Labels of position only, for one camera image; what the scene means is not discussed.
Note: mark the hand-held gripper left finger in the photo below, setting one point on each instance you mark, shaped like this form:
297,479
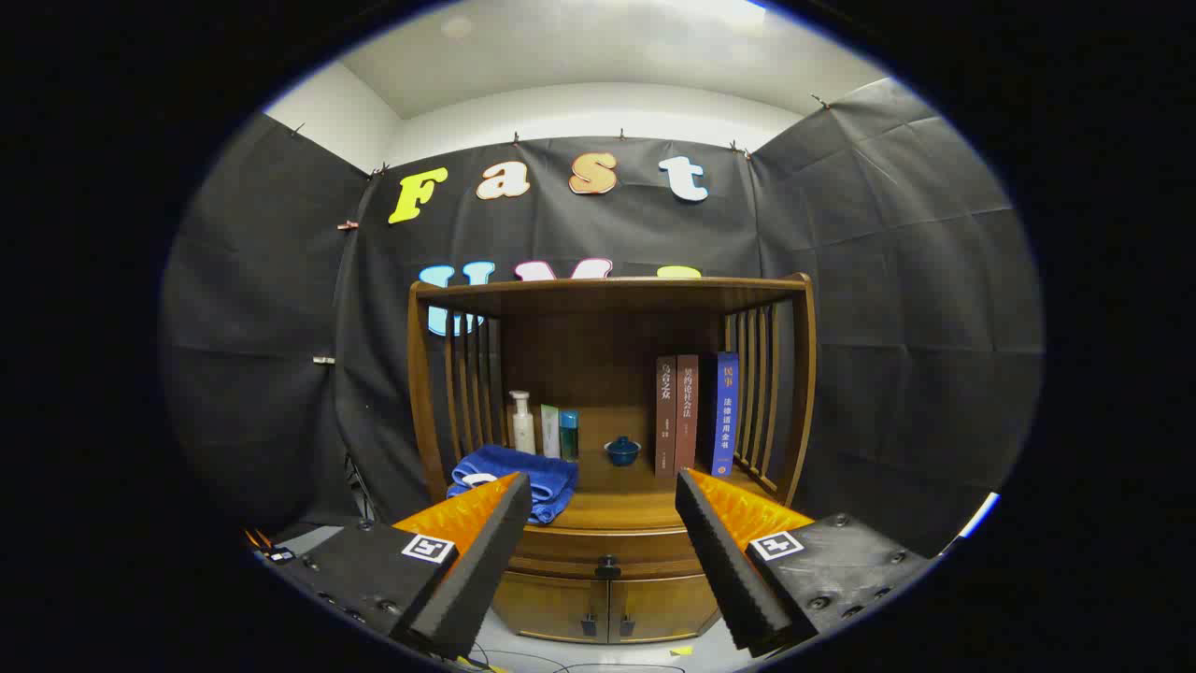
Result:
486,570

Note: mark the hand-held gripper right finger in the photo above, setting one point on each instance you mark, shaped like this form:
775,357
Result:
724,570

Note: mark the wooden drawer with black knob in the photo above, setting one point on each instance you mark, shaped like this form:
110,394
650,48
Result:
579,547

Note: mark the wooden cabinet door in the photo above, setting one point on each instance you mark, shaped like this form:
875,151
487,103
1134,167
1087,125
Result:
659,608
551,608

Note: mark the wooden countertop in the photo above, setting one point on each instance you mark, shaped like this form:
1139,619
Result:
617,495

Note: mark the folded blue towel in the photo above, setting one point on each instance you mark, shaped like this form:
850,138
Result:
523,467

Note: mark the white pump bottle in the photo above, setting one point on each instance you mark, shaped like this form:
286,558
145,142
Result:
523,435

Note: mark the blue book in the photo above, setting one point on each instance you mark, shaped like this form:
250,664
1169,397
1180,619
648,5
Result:
727,421

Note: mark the white green tube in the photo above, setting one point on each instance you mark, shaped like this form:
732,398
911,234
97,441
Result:
549,435

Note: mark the reddish brown book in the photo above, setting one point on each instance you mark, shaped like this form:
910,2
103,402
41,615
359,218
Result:
687,421

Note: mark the dark blue lidded teacup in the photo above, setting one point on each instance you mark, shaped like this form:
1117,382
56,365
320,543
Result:
622,453

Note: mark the teal capped bottle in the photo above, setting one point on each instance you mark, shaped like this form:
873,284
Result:
569,439

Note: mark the dark brown book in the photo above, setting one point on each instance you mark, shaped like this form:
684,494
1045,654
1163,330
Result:
665,421

